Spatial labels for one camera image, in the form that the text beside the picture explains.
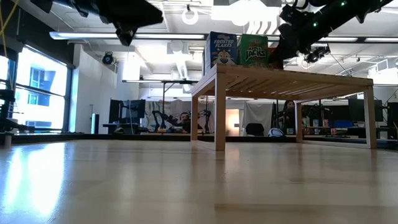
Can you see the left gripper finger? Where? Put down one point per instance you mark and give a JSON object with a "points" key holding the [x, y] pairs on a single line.
{"points": [[149, 19], [147, 7]]}

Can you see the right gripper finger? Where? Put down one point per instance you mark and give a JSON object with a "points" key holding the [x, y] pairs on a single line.
{"points": [[280, 46], [290, 51]]}

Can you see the green Apple Jacks cereal box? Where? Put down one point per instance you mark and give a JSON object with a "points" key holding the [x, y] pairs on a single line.
{"points": [[253, 51]]}

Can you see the blue Frosted Flakes cereal box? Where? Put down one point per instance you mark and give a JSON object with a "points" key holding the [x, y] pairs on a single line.
{"points": [[224, 49]]}

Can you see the black background robot arm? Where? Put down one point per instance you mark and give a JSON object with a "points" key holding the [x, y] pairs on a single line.
{"points": [[206, 113], [160, 121]]}

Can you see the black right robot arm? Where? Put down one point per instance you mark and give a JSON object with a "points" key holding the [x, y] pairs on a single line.
{"points": [[342, 15]]}

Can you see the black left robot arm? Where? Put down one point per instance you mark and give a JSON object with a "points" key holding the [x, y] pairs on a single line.
{"points": [[84, 6]]}

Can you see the wooden slatted shelf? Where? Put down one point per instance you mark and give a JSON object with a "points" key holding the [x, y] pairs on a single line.
{"points": [[219, 109]]}

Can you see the long ceiling light bar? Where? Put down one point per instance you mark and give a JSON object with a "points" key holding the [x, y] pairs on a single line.
{"points": [[93, 35]]}

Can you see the black background gantry bar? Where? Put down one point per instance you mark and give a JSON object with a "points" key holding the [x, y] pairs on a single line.
{"points": [[149, 81]]}

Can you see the white hanging cloth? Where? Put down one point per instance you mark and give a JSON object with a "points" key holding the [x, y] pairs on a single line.
{"points": [[258, 113]]}

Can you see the black computer monitor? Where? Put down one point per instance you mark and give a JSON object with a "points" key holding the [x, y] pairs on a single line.
{"points": [[326, 113], [115, 110], [134, 109], [365, 110]]}

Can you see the black office chair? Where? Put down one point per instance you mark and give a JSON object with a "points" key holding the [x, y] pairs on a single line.
{"points": [[255, 129]]}

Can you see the blue background box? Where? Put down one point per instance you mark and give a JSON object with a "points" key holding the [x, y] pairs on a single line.
{"points": [[342, 124]]}

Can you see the person with headphones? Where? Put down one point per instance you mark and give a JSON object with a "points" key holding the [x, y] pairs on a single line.
{"points": [[185, 122]]}

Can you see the black computer tower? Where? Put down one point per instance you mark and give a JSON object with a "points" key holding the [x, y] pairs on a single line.
{"points": [[94, 123]]}

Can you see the large bright window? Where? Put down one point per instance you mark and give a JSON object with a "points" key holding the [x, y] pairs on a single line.
{"points": [[40, 93]]}

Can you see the black ceiling camera rig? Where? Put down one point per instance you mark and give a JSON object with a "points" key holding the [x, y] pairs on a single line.
{"points": [[320, 55]]}

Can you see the black round wall camera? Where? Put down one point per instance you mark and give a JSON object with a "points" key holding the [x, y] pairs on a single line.
{"points": [[108, 58]]}

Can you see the black table frame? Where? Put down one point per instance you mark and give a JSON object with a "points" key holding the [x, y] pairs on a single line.
{"points": [[62, 137]]}

